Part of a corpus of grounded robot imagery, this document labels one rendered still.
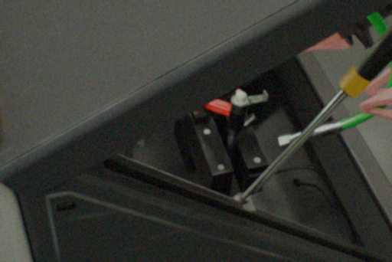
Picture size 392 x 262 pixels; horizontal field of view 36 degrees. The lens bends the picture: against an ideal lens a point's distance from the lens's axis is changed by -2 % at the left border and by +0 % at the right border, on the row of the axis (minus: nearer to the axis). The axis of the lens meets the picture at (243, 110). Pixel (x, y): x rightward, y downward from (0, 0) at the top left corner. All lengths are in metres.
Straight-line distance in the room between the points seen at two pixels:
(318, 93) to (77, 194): 0.83
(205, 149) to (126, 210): 0.58
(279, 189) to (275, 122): 0.17
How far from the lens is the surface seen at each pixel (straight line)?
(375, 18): 0.74
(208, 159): 1.02
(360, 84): 0.47
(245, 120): 0.99
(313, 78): 1.23
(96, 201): 0.44
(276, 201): 1.17
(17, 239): 0.46
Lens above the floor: 1.78
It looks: 47 degrees down
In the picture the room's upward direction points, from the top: 11 degrees clockwise
